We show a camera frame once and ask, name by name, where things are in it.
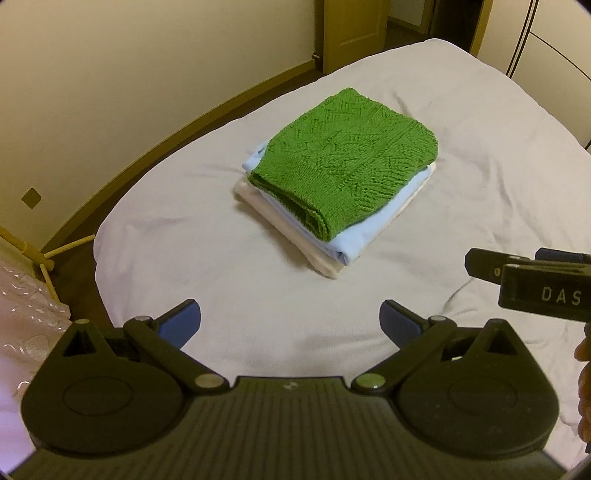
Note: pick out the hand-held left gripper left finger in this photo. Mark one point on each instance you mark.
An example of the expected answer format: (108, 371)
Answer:
(180, 323)

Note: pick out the folded cream garment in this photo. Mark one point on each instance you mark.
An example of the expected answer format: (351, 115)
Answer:
(300, 244)

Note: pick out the folded light blue garment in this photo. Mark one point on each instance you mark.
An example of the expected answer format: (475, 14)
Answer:
(364, 230)

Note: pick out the small square wall outlet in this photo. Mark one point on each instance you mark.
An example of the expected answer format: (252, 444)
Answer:
(31, 197)

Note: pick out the pale pink patterned cloth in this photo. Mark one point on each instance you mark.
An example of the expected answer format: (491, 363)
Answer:
(27, 332)

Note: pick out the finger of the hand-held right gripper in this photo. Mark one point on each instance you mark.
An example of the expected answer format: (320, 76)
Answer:
(485, 264)
(561, 256)

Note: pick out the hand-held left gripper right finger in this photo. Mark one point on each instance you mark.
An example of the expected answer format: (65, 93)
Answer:
(398, 323)

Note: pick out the pale grey duvet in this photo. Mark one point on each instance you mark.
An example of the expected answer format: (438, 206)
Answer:
(184, 244)

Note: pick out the pale yellow rack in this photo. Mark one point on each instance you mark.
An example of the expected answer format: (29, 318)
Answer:
(46, 256)

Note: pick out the person's right hand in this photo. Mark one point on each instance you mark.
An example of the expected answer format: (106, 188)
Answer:
(585, 392)

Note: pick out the wooden door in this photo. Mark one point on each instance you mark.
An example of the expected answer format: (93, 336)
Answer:
(358, 27)

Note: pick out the cream wardrobe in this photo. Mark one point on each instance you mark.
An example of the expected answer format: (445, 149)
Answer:
(554, 46)

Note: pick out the green knitted sweater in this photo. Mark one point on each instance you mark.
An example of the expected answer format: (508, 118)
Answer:
(341, 157)

